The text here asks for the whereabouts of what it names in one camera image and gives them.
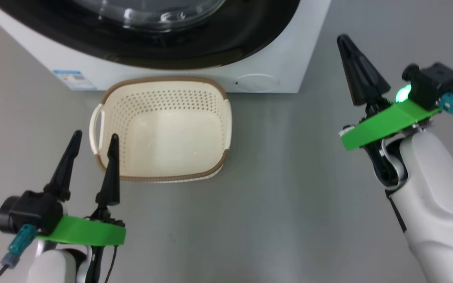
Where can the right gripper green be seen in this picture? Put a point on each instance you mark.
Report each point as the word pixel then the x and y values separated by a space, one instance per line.
pixel 383 125

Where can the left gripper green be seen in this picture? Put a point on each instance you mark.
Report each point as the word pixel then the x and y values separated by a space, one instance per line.
pixel 85 232

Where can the black washing machine door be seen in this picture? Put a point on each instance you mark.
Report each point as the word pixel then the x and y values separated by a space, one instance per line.
pixel 210 47

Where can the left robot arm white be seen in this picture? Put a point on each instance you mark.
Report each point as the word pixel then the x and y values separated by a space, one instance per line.
pixel 49 267

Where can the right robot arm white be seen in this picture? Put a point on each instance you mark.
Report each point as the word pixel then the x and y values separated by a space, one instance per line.
pixel 439 204

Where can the white front-load washing machine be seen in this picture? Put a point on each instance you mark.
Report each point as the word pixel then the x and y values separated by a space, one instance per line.
pixel 289 59

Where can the cream perforated laundry basket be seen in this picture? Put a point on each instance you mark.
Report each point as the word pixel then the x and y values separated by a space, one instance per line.
pixel 163 133

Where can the blue energy label sticker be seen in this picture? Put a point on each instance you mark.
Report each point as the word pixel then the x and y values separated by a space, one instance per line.
pixel 75 79

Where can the round white filter cover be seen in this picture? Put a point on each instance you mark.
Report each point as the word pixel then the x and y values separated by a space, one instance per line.
pixel 257 83

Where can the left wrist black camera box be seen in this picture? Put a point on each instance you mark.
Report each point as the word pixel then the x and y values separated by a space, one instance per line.
pixel 30 210

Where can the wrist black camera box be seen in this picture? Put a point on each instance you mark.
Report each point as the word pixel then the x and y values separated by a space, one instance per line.
pixel 30 210
pixel 437 84

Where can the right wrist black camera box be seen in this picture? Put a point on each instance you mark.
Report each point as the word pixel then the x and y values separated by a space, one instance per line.
pixel 437 84

